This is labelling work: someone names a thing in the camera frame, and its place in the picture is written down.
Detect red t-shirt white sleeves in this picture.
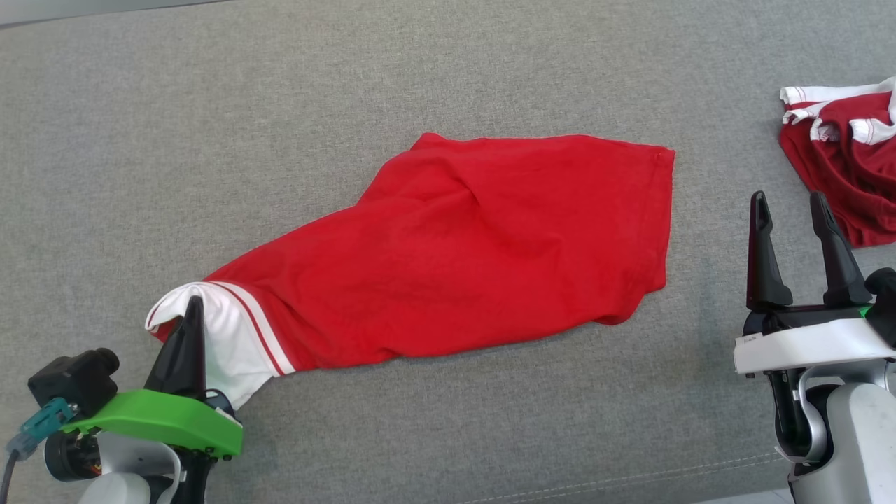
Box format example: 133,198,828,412
145,132,677,410

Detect red shorts white waistband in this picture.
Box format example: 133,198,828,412
778,76,896,249

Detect teal left cable connector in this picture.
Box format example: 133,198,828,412
7,398,74,459

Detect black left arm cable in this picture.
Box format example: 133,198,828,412
0,448,22,504

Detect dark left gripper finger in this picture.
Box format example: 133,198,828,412
143,297,195,396
175,297,207,400

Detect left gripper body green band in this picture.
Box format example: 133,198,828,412
62,389,244,463

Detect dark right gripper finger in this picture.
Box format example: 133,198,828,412
810,190,874,307
745,190,794,312

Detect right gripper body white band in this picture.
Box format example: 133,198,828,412
734,302,896,379

